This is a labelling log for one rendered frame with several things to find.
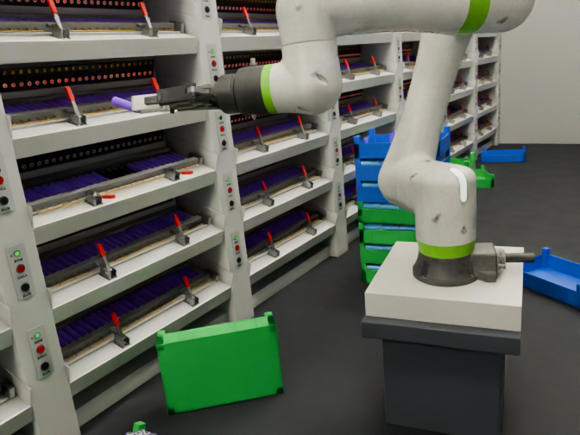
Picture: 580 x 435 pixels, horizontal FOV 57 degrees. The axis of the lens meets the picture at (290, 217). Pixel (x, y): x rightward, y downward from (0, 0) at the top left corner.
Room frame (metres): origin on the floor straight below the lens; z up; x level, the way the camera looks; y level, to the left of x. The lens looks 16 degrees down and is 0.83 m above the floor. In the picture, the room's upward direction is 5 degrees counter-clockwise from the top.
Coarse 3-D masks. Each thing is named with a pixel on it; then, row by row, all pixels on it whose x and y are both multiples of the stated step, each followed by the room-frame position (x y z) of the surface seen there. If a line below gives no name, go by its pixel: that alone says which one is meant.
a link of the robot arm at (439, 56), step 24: (432, 48) 1.27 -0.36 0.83; (456, 48) 1.26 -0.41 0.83; (432, 72) 1.26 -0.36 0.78; (456, 72) 1.27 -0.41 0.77; (408, 96) 1.29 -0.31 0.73; (432, 96) 1.25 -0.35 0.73; (408, 120) 1.26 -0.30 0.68; (432, 120) 1.25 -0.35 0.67; (408, 144) 1.24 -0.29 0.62; (432, 144) 1.24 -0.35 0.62; (384, 168) 1.27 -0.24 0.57; (384, 192) 1.26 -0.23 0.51
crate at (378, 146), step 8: (448, 128) 1.92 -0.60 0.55; (368, 136) 2.04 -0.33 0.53; (376, 136) 2.06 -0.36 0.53; (384, 136) 2.05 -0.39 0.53; (440, 136) 1.78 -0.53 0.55; (448, 136) 1.91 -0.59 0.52; (360, 144) 1.89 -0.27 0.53; (368, 144) 1.87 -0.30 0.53; (376, 144) 1.86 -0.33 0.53; (384, 144) 1.85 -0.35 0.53; (440, 144) 1.78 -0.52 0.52; (448, 144) 1.91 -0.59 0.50; (360, 152) 1.89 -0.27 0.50; (368, 152) 1.88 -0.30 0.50; (376, 152) 1.86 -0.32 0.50; (384, 152) 1.85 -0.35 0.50; (440, 152) 1.77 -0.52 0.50
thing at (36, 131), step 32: (96, 64) 1.52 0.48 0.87; (128, 64) 1.61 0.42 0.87; (32, 96) 1.37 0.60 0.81; (64, 96) 1.42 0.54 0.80; (96, 96) 1.48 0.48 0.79; (128, 96) 1.53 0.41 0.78; (32, 128) 1.21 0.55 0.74; (64, 128) 1.24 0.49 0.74; (96, 128) 1.30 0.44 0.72; (128, 128) 1.38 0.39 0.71; (160, 128) 1.47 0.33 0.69
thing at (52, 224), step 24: (48, 168) 1.37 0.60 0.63; (192, 168) 1.60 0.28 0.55; (216, 168) 1.62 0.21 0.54; (120, 192) 1.37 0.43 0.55; (144, 192) 1.39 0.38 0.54; (168, 192) 1.46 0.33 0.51; (48, 216) 1.19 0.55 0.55; (72, 216) 1.21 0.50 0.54; (96, 216) 1.27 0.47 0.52; (120, 216) 1.33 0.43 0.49; (48, 240) 1.16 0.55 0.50
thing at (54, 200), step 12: (156, 168) 1.50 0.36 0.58; (180, 168) 1.57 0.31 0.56; (108, 180) 1.37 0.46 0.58; (120, 180) 1.39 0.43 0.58; (132, 180) 1.42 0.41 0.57; (72, 192) 1.27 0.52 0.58; (84, 192) 1.30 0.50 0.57; (108, 192) 1.34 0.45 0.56; (36, 204) 1.19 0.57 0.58; (48, 204) 1.22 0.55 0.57
